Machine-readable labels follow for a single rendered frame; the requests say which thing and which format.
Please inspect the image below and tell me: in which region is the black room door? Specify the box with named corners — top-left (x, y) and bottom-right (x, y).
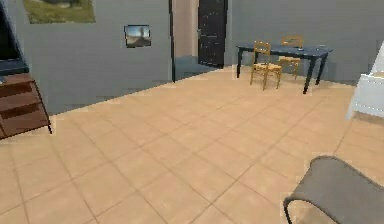
top-left (197, 0), bottom-right (229, 70)

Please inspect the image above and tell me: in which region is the yellow wooden chair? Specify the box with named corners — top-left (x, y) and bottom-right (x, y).
top-left (249, 40), bottom-right (283, 92)
top-left (278, 35), bottom-right (305, 81)

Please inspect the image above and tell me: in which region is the small framed landscape picture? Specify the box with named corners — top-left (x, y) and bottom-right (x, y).
top-left (123, 24), bottom-right (153, 49)

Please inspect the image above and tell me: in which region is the dark blue dining table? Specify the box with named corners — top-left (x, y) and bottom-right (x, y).
top-left (235, 43), bottom-right (334, 95)

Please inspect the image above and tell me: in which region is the large green landscape picture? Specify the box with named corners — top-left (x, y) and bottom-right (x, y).
top-left (23, 0), bottom-right (97, 25)

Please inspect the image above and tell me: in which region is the grey lounge chair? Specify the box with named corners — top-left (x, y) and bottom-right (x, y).
top-left (282, 155), bottom-right (384, 224)

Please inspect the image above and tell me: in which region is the brown wooden drawer chest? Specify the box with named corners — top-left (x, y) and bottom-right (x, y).
top-left (0, 72), bottom-right (53, 141)

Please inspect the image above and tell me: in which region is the white armchair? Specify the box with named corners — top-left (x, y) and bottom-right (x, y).
top-left (345, 40), bottom-right (384, 121)

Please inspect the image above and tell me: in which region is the black television set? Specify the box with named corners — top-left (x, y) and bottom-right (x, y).
top-left (0, 3), bottom-right (30, 77)

